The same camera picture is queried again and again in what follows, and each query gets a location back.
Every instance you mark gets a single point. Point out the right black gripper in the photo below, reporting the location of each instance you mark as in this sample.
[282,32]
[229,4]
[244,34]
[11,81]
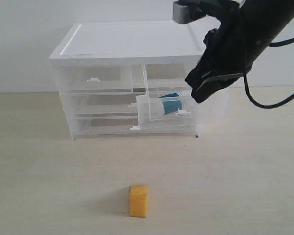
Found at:
[230,52]

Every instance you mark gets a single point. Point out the teal bottle white cap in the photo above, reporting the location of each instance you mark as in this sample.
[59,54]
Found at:
[176,102]

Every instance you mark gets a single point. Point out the yellow sponge block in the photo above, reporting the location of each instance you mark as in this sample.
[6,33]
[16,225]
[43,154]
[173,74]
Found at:
[138,201]

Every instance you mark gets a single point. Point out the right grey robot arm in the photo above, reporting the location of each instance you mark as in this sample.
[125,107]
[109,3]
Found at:
[270,15]

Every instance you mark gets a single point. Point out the white plastic drawer cabinet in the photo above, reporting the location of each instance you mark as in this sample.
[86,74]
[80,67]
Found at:
[121,44]

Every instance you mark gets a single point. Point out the middle wide clear drawer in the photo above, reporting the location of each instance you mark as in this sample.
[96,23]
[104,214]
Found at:
[103,104]

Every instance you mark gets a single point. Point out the wide clear drawer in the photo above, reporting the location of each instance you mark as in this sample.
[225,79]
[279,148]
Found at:
[128,125]
[103,104]

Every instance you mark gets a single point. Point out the bottom wide clear drawer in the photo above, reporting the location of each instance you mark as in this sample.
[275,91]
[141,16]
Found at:
[128,125]

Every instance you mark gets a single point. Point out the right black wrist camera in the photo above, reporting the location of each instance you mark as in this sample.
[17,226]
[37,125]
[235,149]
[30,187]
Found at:
[186,11]

